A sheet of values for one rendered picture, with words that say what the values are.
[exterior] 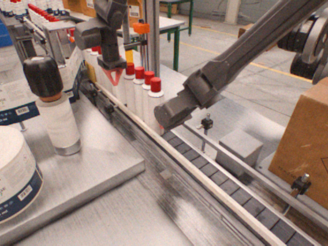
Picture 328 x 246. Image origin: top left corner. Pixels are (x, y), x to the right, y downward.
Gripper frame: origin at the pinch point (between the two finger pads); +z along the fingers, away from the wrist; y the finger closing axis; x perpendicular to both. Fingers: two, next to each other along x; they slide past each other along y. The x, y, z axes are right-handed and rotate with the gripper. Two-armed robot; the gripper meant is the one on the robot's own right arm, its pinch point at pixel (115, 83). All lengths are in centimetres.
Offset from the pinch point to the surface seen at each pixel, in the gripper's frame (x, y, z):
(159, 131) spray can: 4.4, 20.4, 11.2
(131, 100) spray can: 3.5, 4.6, 6.3
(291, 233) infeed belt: 8, 66, 14
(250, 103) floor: 189, -47, 103
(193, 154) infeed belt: 7.6, 33.7, 13.7
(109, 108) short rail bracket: -3.4, -1.4, 10.1
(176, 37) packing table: 153, -144, 42
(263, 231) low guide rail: 1, 62, 10
